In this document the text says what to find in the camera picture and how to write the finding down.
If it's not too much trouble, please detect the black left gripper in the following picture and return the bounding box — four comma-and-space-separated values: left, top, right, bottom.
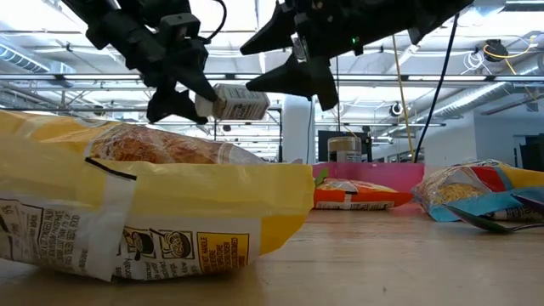
122, 12, 221, 126

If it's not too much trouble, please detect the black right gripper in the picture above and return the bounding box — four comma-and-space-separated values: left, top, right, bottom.
239, 0, 426, 112

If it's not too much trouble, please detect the white-lid spice jar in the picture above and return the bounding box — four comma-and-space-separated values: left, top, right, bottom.
194, 82, 272, 122

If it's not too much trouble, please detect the orange ramen noodle packet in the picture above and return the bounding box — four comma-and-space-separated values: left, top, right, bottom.
313, 178, 414, 212

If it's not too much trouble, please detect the multicoloured ramen noodle packet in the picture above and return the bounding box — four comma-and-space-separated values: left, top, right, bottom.
414, 159, 544, 224

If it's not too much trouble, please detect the white pillar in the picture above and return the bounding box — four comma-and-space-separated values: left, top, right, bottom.
281, 95, 317, 166

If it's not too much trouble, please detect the black screen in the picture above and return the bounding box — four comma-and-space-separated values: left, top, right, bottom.
317, 130, 374, 165

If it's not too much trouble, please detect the yellow ramen noodle packet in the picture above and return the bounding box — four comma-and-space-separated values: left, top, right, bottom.
0, 109, 316, 284

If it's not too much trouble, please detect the red plastic tray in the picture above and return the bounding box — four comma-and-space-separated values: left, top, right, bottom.
311, 161, 426, 193

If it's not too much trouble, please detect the iridescent purple spoon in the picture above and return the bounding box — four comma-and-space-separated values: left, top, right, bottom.
445, 204, 544, 235

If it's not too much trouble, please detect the dark cabinet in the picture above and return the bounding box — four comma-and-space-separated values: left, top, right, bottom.
513, 134, 544, 173

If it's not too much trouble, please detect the dark iridescent spoon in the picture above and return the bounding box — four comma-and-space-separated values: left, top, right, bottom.
511, 193, 544, 215

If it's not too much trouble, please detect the distant black frame stand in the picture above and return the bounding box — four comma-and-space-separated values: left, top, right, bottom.
213, 105, 285, 165

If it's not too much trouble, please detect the black hanging cable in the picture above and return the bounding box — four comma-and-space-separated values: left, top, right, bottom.
333, 54, 342, 133

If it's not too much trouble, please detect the long ceiling light rail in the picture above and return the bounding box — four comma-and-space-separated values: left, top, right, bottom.
0, 72, 544, 82

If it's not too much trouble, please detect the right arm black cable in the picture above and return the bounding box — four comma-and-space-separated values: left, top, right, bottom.
413, 12, 461, 164

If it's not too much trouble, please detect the ribbed ventilation duct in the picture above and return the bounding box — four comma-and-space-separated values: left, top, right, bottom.
0, 43, 51, 74

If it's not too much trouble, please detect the black ceiling cable reel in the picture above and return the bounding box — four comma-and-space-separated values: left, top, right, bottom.
483, 38, 510, 64

